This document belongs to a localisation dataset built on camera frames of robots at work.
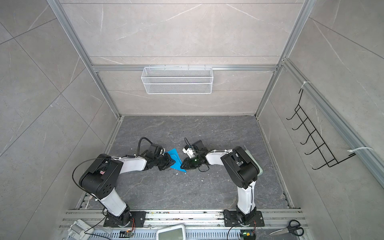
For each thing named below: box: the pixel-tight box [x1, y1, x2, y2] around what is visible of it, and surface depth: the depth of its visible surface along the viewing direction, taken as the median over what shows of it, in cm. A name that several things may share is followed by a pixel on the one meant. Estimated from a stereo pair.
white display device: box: [156, 224, 186, 240], surface depth 68 cm
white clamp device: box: [67, 219, 95, 240], surface depth 70 cm
